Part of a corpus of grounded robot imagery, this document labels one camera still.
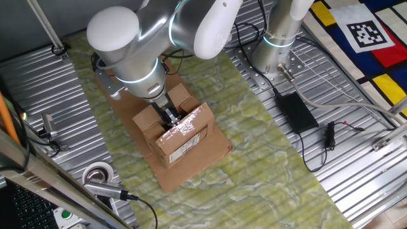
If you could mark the metal frame rail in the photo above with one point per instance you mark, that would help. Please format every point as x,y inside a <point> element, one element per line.
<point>47,178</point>

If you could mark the silver ribbed camera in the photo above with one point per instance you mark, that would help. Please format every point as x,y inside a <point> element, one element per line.
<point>103,189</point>

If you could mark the white fiducial marker sheet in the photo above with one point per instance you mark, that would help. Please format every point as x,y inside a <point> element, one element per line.
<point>362,28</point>

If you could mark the green marble pattern mat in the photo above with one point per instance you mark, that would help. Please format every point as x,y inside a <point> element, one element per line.
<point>254,127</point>

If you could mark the fiducial marker board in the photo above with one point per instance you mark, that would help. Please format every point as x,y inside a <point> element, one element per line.
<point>381,73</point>

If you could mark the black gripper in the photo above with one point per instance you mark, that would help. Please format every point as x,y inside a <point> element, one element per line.
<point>160,105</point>

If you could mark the wrist camera on silver bracket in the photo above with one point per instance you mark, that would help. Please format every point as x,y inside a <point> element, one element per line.
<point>108,84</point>

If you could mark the metal clamp bracket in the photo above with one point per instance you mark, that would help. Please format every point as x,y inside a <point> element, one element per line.
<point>48,124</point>

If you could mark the orange pole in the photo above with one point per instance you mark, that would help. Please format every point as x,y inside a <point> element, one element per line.
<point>8,121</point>

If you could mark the black keyboard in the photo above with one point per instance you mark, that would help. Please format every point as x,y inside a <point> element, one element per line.
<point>28,210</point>

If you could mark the black power adapter brick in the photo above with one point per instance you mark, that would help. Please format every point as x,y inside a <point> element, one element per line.
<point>297,113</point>

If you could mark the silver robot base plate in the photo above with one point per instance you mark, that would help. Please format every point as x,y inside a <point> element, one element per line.
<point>254,73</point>

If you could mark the brown cardboard box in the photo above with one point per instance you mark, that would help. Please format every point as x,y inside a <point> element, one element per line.
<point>181,140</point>

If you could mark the round silver dish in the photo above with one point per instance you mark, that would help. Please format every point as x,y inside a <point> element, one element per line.
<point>97,171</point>

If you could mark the flat brown cardboard sheet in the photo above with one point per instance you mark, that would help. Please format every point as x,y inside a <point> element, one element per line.
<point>190,173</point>

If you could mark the grey tripod pole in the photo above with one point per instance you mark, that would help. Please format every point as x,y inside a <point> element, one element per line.
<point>47,28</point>

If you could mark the grey box green button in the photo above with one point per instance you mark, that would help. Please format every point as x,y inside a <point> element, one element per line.
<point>68,217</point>

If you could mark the aluminium frame profile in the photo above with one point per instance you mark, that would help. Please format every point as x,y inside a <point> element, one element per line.
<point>389,140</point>

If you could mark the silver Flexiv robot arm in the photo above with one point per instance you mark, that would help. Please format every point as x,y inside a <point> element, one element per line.
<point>114,31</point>

